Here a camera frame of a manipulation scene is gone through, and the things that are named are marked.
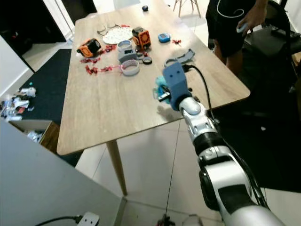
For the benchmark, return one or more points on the small black tape roll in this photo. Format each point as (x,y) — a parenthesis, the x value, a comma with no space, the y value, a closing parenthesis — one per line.
(147,60)

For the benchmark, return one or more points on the wooden box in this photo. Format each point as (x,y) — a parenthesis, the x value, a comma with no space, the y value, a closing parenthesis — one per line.
(49,134)

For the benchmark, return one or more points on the grey printed bracket part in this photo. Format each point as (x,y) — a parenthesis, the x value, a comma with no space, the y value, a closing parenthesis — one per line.
(178,59)

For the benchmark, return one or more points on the pale blue small object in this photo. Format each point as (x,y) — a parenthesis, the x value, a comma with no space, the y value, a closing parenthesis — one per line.
(242,27)

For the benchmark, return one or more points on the small white tape roll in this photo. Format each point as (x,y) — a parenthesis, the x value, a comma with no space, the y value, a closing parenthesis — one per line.
(124,45)

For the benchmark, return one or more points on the grey white box device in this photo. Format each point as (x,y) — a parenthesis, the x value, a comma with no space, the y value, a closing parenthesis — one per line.
(128,55)

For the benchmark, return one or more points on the large white tape roll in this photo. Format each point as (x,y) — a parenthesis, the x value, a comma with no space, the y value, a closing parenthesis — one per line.
(130,73)

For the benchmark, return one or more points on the wooden chair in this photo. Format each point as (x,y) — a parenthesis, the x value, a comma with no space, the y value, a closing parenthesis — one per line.
(186,4)

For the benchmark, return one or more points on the black office chair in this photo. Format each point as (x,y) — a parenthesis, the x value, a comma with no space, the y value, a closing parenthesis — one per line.
(273,40)

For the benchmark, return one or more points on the small red clip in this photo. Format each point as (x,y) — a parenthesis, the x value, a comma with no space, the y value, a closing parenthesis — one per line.
(143,52)
(91,60)
(108,69)
(177,42)
(90,70)

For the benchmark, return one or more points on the orange black device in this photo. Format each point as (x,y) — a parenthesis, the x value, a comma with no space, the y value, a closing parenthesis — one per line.
(89,47)
(141,36)

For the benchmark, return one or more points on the small black round object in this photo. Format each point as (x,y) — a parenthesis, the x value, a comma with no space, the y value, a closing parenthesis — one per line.
(145,8)

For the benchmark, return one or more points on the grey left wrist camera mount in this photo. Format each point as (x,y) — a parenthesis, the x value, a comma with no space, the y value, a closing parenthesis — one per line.
(88,220)

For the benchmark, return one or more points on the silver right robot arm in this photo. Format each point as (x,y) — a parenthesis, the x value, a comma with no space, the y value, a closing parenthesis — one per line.
(225,174)

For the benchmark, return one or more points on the white patterned plate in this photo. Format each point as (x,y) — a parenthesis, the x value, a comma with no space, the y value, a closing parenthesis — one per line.
(117,34)

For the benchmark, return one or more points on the dark blue rug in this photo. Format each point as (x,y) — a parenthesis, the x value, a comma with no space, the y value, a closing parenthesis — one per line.
(49,70)
(263,141)

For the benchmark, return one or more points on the wooden table leg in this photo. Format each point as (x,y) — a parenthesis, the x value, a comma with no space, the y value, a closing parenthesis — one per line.
(117,165)

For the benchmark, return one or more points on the person in black clothes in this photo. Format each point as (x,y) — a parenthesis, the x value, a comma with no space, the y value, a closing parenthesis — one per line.
(230,23)

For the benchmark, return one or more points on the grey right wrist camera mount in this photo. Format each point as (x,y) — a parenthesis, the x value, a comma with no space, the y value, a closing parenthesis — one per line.
(176,80)

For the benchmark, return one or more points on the small blue device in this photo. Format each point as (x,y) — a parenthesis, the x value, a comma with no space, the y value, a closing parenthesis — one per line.
(164,37)

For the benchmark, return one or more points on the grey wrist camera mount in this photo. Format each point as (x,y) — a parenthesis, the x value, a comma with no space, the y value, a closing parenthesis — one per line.
(176,80)
(88,220)

